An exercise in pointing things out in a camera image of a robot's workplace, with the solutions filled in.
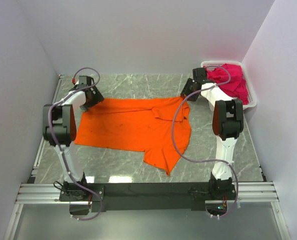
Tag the orange t shirt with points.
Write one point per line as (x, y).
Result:
(158, 127)

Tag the pink t shirt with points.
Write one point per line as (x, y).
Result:
(236, 87)

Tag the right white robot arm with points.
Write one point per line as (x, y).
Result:
(227, 124)

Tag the white laundry basket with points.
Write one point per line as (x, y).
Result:
(252, 100)

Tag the black base beam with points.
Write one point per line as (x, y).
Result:
(139, 196)

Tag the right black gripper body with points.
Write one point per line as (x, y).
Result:
(188, 87)

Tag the aluminium frame rail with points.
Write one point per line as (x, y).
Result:
(118, 166)

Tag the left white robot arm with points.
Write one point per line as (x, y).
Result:
(60, 130)

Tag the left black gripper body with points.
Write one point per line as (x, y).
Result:
(96, 98)

